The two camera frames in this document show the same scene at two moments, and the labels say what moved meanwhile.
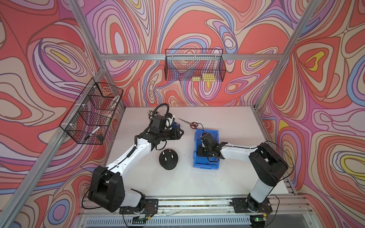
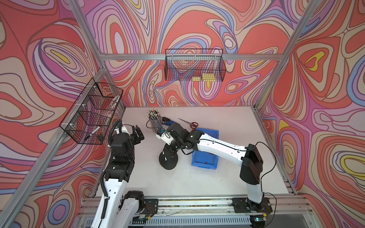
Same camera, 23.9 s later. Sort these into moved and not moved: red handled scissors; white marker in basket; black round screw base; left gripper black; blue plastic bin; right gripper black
Moved: left gripper black; right gripper black
Not moved: red handled scissors; blue plastic bin; white marker in basket; black round screw base
